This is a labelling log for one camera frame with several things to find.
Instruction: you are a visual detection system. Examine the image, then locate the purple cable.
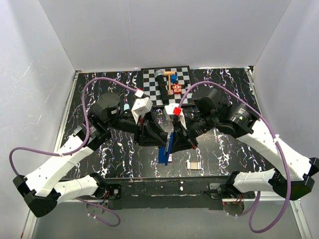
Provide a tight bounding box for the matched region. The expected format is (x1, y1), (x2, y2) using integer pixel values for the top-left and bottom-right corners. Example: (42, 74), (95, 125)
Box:
(9, 77), (144, 227)
(174, 81), (292, 234)

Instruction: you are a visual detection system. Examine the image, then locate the blue toy block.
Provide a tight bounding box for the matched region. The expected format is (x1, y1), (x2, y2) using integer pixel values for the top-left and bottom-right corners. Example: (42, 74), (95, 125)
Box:
(170, 74), (178, 84)

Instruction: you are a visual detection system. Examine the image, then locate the aluminium frame rail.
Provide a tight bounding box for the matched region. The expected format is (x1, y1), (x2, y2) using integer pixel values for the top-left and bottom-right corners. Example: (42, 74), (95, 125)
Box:
(20, 71), (81, 239)

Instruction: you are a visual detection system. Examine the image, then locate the wooden toy hammer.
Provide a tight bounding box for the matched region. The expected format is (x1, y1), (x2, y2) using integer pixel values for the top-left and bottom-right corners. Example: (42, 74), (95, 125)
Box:
(163, 71), (175, 96)

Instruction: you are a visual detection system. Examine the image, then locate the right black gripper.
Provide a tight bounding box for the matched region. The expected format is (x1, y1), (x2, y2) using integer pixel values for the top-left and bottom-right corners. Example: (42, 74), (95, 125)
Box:
(166, 112), (214, 154)

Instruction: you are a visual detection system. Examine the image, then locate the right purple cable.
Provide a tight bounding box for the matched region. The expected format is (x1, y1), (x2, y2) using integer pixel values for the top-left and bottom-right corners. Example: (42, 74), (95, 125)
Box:
(174, 81), (292, 234)

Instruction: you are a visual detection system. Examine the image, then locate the black white checkerboard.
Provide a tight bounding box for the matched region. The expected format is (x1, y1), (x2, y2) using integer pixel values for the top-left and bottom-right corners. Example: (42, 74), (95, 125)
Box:
(141, 65), (196, 110)

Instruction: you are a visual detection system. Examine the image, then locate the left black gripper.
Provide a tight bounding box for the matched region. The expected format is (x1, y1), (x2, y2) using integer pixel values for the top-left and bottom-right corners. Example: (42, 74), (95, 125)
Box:
(109, 109), (170, 146)

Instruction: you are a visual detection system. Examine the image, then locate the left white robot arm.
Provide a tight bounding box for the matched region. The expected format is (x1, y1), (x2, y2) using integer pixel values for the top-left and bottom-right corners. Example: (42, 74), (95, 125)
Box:
(13, 93), (167, 218)

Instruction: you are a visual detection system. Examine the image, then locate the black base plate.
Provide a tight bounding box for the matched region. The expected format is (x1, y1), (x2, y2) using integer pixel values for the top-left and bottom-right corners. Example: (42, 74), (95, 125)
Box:
(77, 174), (275, 211)

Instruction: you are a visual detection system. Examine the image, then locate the blue black stapler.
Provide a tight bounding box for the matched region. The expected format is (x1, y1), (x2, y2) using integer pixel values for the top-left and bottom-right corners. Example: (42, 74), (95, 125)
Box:
(158, 132), (173, 166)

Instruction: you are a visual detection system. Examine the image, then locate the open staple box tray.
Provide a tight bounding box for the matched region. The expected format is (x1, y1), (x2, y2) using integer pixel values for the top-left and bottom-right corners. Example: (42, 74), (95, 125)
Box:
(186, 161), (202, 170)

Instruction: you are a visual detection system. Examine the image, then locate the light blue stapler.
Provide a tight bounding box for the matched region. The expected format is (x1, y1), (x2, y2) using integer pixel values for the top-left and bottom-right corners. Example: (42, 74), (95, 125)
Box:
(124, 104), (130, 111)

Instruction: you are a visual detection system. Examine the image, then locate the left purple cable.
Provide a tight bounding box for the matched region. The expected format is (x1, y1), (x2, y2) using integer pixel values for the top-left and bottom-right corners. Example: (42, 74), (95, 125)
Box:
(9, 77), (144, 227)

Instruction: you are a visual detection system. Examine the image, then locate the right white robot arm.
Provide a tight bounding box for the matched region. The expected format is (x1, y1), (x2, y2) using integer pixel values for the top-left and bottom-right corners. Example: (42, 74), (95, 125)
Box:
(164, 88), (319, 201)

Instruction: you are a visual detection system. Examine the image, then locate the black microphone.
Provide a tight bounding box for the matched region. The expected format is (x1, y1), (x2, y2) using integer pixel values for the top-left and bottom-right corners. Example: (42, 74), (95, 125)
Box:
(155, 69), (169, 105)

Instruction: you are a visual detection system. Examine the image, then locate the red toy figure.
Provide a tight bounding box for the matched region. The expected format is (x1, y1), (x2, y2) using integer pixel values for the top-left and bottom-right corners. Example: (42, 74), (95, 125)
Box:
(172, 84), (182, 95)

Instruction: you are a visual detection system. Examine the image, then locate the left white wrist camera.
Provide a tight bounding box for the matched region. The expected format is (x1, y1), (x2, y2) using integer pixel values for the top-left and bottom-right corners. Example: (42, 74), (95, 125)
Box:
(131, 97), (153, 124)

